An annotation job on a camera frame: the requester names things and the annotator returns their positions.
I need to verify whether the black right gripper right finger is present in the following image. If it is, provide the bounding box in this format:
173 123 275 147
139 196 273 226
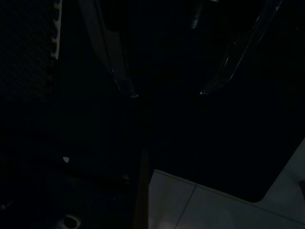
199 0 284 95

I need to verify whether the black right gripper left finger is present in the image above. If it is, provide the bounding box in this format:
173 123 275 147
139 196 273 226
78 0 139 98

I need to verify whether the black textured foam mat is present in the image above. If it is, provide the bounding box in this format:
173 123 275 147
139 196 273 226
0 0 63 101

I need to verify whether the large smooth black mat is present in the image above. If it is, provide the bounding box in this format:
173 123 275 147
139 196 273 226
57 0 305 203

